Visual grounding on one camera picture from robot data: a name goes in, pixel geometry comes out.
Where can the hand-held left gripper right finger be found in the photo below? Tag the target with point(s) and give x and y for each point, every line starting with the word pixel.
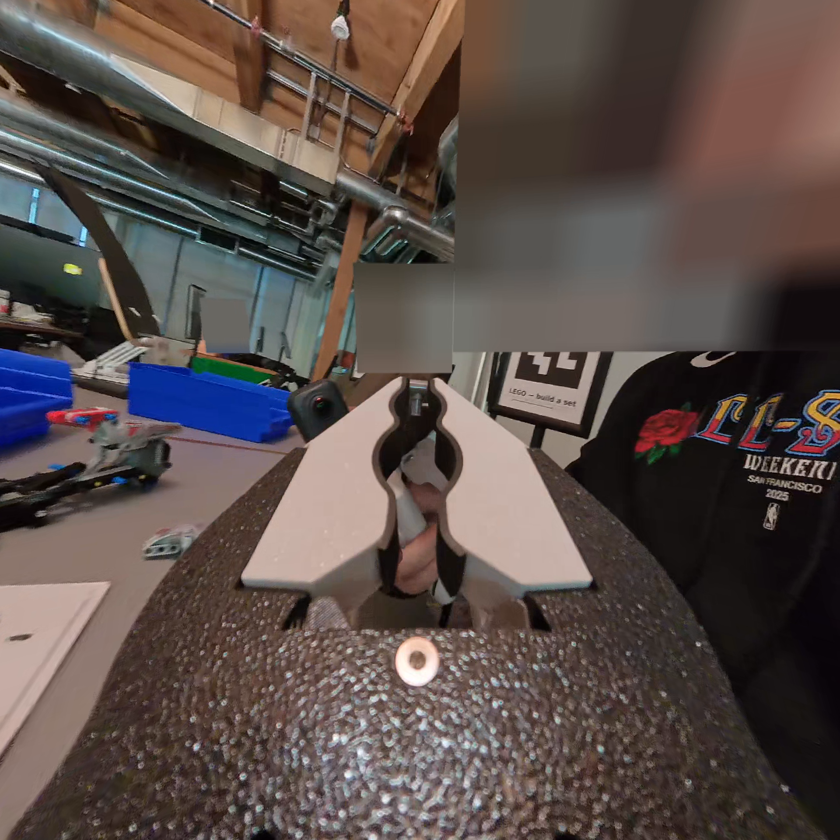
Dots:
pixel 512 505

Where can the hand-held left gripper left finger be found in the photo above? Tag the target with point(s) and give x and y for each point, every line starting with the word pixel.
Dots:
pixel 321 499

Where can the silver pipe elbow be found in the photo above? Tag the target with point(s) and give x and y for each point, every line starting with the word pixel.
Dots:
pixel 407 223

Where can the grey desk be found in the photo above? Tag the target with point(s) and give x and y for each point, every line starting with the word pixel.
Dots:
pixel 229 472

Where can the person's right hand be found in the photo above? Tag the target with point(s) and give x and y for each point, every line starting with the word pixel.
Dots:
pixel 418 565

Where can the black framed sign stand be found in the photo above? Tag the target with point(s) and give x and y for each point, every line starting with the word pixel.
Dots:
pixel 558 387

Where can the blue plastic bin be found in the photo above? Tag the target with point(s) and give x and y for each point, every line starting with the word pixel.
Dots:
pixel 203 400
pixel 29 394

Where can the small grey brick assembly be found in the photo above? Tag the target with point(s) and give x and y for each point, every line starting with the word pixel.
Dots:
pixel 169 539

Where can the green plastic bin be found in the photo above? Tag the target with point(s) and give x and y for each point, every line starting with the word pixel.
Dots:
pixel 223 363

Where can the black brick car chassis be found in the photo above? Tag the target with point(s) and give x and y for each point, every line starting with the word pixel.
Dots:
pixel 124 453

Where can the person's black clothing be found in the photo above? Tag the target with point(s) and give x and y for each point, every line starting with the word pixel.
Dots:
pixel 735 577

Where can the white metal rack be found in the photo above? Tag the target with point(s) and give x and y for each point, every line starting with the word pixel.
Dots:
pixel 115 359

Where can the white instruction page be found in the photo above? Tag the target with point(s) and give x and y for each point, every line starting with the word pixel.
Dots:
pixel 39 643

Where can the dark curved board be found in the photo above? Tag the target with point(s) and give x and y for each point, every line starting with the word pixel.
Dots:
pixel 105 256

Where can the hanging white lamp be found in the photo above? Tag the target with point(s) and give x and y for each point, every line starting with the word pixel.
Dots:
pixel 340 26

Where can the black action camera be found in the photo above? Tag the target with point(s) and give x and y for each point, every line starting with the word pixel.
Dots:
pixel 316 408

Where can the wooden post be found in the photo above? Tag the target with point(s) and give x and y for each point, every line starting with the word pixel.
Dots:
pixel 344 282

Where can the silver ventilation duct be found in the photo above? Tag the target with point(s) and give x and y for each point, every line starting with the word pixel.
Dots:
pixel 72 46

